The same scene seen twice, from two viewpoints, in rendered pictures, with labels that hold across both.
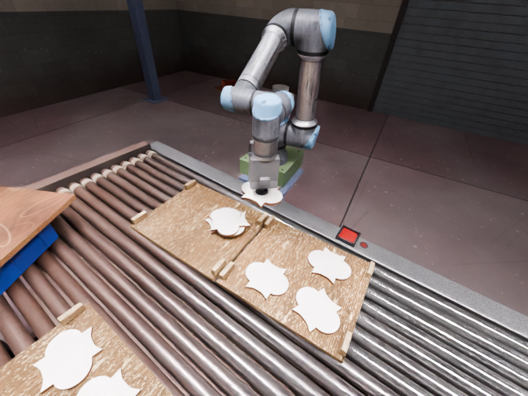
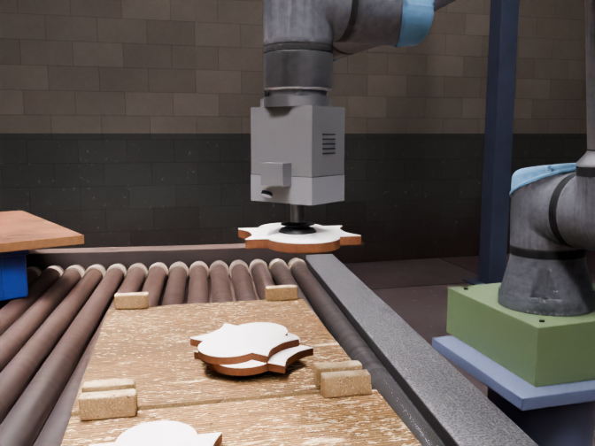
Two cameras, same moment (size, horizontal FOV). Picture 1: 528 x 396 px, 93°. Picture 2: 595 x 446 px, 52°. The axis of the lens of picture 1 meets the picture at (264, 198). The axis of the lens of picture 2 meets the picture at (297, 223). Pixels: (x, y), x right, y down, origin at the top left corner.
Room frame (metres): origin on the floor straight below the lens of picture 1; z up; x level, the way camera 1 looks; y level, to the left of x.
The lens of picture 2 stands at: (0.21, -0.50, 1.24)
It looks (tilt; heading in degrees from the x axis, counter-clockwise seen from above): 8 degrees down; 49
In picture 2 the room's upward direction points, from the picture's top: straight up
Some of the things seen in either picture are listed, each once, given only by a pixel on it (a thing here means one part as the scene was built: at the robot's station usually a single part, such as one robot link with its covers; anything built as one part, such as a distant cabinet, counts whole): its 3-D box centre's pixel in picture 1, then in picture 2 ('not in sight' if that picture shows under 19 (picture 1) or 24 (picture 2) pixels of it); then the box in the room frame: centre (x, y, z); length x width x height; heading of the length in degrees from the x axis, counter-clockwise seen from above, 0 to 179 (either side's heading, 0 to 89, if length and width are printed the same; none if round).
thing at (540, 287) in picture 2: (274, 150); (546, 273); (1.16, -0.04, 1.01); 0.15 x 0.15 x 0.10
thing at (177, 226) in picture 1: (203, 222); (216, 344); (0.69, 0.23, 0.93); 0.41 x 0.35 x 0.02; 61
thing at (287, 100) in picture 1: (273, 106); (373, 13); (0.76, -0.01, 1.38); 0.11 x 0.11 x 0.08; 71
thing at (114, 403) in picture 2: (226, 270); (108, 404); (0.46, 0.10, 0.95); 0.06 x 0.02 x 0.03; 151
